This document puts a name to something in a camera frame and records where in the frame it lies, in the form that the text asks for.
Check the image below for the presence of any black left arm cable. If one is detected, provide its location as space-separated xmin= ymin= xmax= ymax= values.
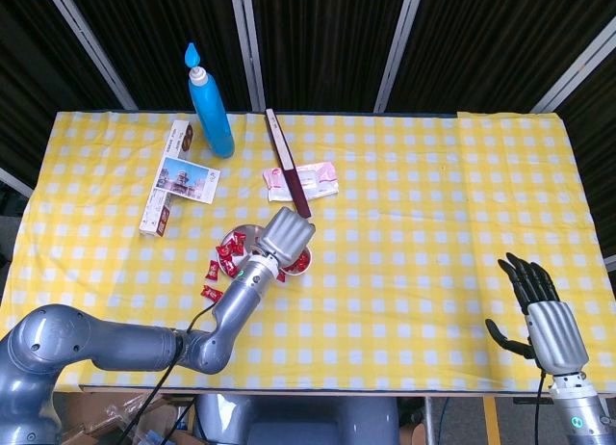
xmin=117 ymin=303 xmax=218 ymax=445

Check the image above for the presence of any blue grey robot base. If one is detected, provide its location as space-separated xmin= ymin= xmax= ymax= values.
xmin=194 ymin=392 xmax=400 ymax=445

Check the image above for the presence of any yellow white checkered tablecloth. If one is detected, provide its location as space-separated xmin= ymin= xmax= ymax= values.
xmin=0 ymin=110 xmax=601 ymax=393

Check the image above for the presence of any white paper cup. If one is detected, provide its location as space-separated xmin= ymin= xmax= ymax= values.
xmin=282 ymin=242 xmax=314 ymax=276

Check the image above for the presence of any small brown cardboard box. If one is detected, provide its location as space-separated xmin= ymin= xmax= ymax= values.
xmin=398 ymin=423 xmax=427 ymax=445

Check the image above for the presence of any thin black cable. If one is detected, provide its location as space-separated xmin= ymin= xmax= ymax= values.
xmin=163 ymin=397 xmax=197 ymax=445

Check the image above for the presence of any pink wet wipes pack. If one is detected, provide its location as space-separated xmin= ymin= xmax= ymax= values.
xmin=262 ymin=161 xmax=341 ymax=204

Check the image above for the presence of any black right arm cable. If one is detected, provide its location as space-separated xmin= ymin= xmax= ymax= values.
xmin=535 ymin=371 xmax=550 ymax=445

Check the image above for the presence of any clear plastic bag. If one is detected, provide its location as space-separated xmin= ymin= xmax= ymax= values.
xmin=108 ymin=404 xmax=163 ymax=445

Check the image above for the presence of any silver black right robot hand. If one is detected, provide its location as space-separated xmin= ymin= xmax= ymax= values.
xmin=484 ymin=251 xmax=590 ymax=374

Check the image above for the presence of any large brown cardboard box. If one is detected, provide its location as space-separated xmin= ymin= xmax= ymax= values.
xmin=57 ymin=391 xmax=193 ymax=445

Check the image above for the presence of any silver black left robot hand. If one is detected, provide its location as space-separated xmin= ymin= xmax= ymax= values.
xmin=258 ymin=206 xmax=317 ymax=269

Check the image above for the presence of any blue squeeze bottle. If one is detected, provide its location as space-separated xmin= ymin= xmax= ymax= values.
xmin=184 ymin=41 xmax=236 ymax=160

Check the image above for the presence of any long white cardboard box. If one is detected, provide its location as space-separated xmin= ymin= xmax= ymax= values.
xmin=138 ymin=119 xmax=194 ymax=238

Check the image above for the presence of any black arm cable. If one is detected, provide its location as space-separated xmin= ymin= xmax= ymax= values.
xmin=535 ymin=371 xmax=550 ymax=445
xmin=117 ymin=303 xmax=218 ymax=445

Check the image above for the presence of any dark red folded fan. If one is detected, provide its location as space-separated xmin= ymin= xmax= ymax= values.
xmin=265 ymin=108 xmax=313 ymax=221

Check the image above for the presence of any photo postcard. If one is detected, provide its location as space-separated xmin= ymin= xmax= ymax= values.
xmin=152 ymin=156 xmax=222 ymax=205

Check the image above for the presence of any grey metal table leg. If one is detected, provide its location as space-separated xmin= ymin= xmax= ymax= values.
xmin=425 ymin=395 xmax=438 ymax=445

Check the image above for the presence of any round steel plate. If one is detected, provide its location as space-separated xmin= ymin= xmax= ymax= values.
xmin=217 ymin=223 xmax=270 ymax=278

